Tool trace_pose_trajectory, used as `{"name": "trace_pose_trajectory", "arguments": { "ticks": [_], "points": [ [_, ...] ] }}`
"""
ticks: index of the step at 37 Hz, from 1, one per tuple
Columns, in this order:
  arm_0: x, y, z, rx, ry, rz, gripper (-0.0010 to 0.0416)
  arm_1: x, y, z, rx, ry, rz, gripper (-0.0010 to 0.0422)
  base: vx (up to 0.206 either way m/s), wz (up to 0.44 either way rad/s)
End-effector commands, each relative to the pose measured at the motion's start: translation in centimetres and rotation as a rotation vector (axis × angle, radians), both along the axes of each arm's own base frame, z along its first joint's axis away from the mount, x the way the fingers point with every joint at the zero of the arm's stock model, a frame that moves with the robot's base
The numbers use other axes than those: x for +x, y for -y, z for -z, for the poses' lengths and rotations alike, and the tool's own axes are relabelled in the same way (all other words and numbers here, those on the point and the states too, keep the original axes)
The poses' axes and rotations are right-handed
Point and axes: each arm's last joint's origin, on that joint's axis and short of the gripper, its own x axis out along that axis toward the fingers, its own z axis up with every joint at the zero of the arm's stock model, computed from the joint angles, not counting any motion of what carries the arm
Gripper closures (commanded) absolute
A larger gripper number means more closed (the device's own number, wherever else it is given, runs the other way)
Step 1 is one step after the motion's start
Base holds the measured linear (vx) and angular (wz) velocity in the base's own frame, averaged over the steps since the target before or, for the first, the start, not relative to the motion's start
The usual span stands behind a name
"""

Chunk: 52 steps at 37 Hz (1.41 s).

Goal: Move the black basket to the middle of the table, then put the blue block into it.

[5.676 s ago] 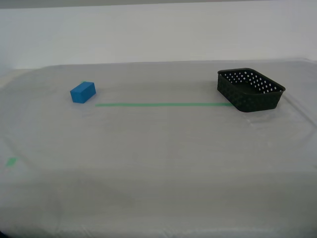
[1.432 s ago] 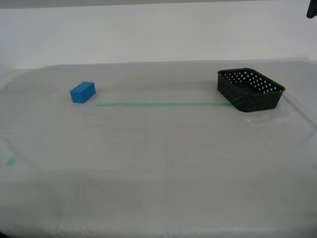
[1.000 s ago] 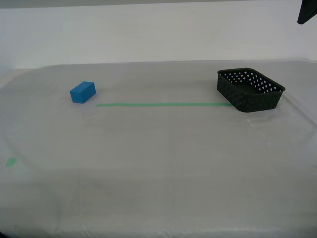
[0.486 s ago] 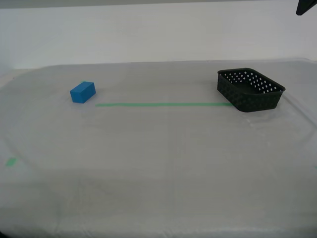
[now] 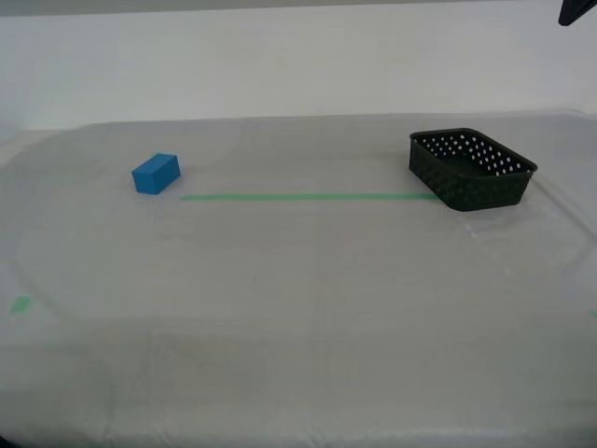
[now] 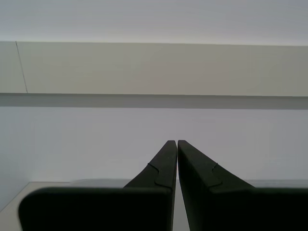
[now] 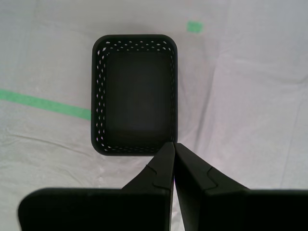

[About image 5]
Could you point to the clear plastic table cover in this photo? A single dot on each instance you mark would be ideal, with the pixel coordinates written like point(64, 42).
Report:
point(298, 303)

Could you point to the long green tape strip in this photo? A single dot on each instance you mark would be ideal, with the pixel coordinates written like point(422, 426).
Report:
point(303, 197)

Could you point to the black perforated plastic basket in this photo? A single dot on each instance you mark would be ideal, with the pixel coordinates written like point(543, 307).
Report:
point(485, 193)

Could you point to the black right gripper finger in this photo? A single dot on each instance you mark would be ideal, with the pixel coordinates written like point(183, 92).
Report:
point(576, 9)

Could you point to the blue rectangular block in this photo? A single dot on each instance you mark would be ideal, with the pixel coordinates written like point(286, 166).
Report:
point(156, 175)

